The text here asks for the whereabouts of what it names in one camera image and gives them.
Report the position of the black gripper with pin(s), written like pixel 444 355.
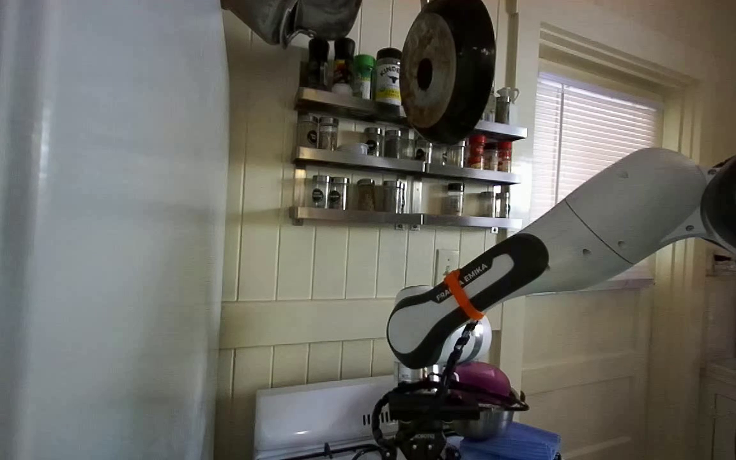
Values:
pixel 424 420

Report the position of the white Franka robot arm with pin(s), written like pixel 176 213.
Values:
pixel 607 227

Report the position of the white gas stove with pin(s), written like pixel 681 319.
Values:
pixel 322 420

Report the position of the white window blinds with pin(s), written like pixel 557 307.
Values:
pixel 579 134

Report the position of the purple plastic cup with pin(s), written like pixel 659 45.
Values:
pixel 484 380

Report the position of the white refrigerator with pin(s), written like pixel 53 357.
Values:
pixel 113 171

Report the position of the metal spice rack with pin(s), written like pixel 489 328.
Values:
pixel 360 164

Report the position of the steel mixing bowl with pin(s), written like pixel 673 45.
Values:
pixel 484 425

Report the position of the blue cloth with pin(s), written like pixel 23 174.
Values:
pixel 515 443

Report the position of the black hanging frying pan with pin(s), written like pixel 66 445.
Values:
pixel 448 71

